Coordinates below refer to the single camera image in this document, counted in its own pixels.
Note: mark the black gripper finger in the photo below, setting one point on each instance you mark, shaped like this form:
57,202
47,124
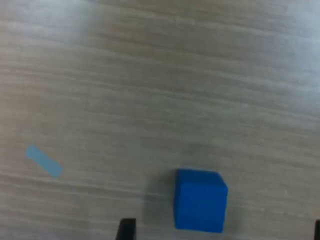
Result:
127,230
317,230

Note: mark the blue cube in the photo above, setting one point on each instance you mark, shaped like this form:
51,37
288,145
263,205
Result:
200,202

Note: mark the blue tape piece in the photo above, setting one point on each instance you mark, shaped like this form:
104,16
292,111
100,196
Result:
43,161

